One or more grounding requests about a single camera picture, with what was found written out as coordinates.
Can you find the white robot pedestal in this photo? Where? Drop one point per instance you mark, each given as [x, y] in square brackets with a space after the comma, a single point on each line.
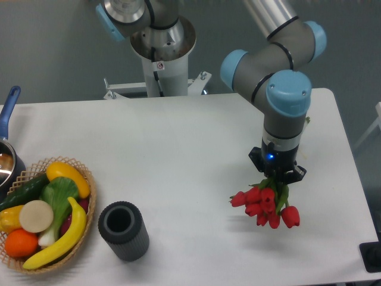
[164, 57]

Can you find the dark grey ribbed vase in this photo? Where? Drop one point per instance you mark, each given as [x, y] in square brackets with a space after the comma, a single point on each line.
[122, 227]

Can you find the blue handled saucepan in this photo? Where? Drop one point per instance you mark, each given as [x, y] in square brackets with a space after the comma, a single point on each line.
[11, 163]

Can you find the yellow bell pepper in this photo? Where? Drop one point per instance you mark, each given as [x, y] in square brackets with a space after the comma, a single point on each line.
[10, 219]

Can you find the green bok choy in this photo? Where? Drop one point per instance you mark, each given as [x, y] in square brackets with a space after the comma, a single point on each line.
[56, 194]

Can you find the woven wicker basket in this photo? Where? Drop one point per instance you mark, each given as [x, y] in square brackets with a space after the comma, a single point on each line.
[31, 172]

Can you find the black device at edge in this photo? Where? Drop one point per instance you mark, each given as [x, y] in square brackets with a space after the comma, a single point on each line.
[370, 253]

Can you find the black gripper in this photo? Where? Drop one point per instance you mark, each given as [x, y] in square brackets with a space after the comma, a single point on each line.
[277, 158]

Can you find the red tulip bouquet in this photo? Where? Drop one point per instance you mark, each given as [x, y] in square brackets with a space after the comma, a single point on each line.
[268, 202]

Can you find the green cucumber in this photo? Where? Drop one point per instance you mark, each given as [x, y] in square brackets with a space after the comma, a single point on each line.
[28, 191]

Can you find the beige round disc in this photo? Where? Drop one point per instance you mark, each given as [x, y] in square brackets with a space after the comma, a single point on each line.
[36, 216]

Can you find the white frame at right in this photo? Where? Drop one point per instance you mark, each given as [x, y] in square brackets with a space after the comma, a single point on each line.
[375, 125]

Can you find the yellow banana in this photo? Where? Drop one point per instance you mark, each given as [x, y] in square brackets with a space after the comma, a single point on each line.
[63, 244]

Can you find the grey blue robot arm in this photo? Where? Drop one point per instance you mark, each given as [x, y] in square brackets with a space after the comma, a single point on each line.
[270, 79]

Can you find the orange fruit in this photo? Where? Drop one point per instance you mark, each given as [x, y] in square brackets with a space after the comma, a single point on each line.
[20, 243]

